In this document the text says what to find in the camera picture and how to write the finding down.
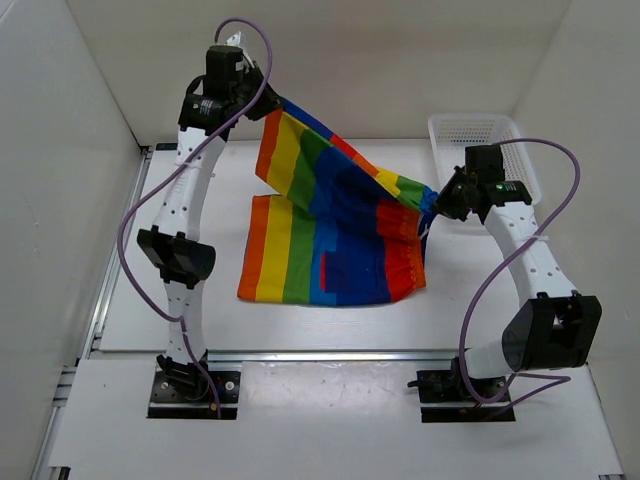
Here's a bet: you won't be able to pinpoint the rainbow striped shorts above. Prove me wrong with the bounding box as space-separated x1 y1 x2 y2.
237 101 437 307

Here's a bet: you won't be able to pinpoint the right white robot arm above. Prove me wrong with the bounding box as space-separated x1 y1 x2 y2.
435 143 602 400

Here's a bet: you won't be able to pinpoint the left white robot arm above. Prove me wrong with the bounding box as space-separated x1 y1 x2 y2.
136 45 281 402

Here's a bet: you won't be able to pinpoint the white perforated plastic basket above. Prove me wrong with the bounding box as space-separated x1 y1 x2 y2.
427 112 543 206

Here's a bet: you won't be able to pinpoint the small black corner label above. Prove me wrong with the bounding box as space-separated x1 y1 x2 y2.
155 143 177 151

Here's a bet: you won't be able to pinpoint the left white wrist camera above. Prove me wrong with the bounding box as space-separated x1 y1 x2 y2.
225 31 246 49

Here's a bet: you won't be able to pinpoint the aluminium front rail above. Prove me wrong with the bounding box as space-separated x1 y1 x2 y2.
208 349 458 363

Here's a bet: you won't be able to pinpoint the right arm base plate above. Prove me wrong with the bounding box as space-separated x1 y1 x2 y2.
407 359 516 424

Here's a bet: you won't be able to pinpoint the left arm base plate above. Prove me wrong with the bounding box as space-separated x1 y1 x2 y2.
147 367 241 420

